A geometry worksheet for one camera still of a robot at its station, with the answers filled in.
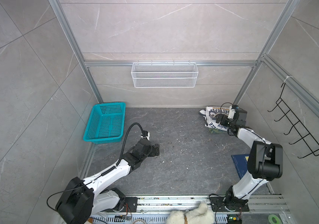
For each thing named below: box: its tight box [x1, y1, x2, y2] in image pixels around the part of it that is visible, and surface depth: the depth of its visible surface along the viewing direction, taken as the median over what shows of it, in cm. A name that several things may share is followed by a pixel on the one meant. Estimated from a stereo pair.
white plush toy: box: [166, 202, 215, 224], surface depth 63 cm
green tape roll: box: [268, 214, 282, 224], surface depth 71 cm
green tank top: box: [208, 127, 225, 134], surface depth 103 cm
